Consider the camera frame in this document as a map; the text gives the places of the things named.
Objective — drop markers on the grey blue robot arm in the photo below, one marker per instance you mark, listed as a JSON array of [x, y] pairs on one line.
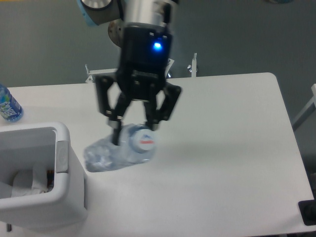
[[112, 102]]

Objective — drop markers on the white metal frame bracket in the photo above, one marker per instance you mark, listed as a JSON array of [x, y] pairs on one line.
[[91, 74]]

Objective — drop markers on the black clamp at table edge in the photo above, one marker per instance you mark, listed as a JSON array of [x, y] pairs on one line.
[[308, 211]]

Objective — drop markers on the white plastic trash can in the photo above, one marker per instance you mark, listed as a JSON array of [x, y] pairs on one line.
[[48, 143]]

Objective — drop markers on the white upright bracket post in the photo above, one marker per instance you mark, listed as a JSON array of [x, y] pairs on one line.
[[193, 67]]

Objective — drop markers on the white paper wrapper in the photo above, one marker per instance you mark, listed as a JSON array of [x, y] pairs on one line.
[[31, 181]]

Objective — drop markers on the blue labelled water bottle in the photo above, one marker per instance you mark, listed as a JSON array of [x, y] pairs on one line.
[[10, 109]]

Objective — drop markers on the white frame leg right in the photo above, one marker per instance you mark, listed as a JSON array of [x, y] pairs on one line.
[[306, 111]]

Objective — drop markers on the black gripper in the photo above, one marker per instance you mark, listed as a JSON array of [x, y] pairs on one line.
[[144, 64]]

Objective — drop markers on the clear plastic bottle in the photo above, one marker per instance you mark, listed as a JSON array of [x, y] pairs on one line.
[[137, 144]]

